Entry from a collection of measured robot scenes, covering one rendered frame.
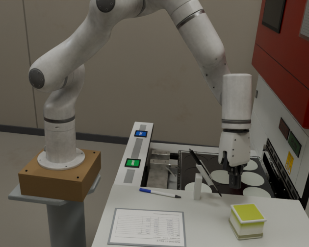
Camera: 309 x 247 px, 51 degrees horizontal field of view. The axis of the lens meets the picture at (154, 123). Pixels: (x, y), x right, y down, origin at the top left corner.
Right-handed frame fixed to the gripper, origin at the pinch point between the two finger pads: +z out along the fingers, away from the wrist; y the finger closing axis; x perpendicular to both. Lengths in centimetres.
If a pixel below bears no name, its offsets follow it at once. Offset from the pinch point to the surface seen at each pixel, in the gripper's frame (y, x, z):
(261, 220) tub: 2.7, 10.5, 8.2
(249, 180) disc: -31.2, -15.3, 8.3
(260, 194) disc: -26.7, -7.7, 11.3
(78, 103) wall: -77, -248, -17
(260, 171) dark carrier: -40.1, -15.9, 6.5
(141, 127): -17, -66, -10
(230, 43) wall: -163, -123, -71
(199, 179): 4.1, -10.4, 0.7
